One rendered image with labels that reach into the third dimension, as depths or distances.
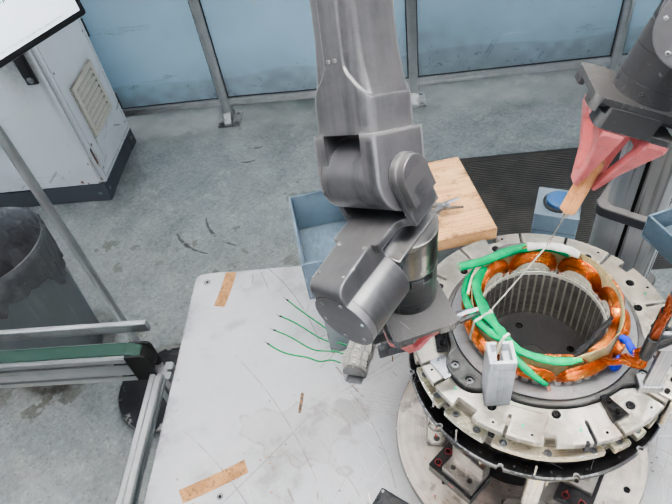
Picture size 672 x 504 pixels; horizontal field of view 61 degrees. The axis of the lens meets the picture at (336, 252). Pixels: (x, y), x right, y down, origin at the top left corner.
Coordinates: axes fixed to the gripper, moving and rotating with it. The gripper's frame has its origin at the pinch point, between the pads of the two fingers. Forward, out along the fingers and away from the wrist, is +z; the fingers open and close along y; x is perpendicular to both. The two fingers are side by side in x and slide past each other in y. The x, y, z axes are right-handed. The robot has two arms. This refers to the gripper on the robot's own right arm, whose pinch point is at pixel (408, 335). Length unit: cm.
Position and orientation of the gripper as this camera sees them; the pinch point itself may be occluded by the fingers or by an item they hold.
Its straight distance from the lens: 65.6
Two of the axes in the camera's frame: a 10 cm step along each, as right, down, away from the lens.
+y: 3.0, 7.3, -6.1
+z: 1.2, 6.1, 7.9
